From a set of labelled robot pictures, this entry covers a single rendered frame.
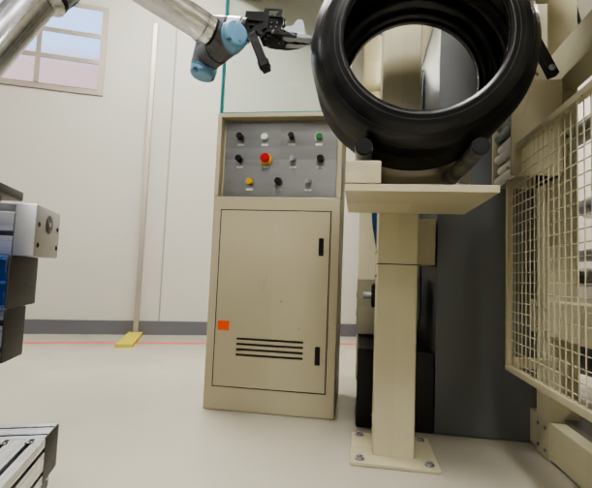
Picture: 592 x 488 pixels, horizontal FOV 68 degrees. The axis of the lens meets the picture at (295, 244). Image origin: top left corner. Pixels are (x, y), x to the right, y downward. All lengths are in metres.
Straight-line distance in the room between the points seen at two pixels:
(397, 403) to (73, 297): 3.25
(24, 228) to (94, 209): 3.37
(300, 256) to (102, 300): 2.66
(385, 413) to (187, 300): 2.87
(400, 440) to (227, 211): 1.10
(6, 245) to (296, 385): 1.28
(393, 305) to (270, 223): 0.67
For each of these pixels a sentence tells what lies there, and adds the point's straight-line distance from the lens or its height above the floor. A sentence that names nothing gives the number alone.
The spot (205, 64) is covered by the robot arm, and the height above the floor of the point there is 1.15.
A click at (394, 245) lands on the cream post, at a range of 1.46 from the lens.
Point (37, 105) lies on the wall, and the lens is 4.55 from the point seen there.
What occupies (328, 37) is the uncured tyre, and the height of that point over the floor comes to 1.18.
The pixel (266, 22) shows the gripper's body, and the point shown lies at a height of 1.27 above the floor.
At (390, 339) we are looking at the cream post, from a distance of 1.47.
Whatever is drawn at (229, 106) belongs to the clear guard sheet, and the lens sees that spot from 2.05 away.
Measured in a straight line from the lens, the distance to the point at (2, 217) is 0.88.
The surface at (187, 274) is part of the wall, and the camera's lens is 4.10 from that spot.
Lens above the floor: 0.57
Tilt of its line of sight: 4 degrees up
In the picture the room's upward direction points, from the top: 2 degrees clockwise
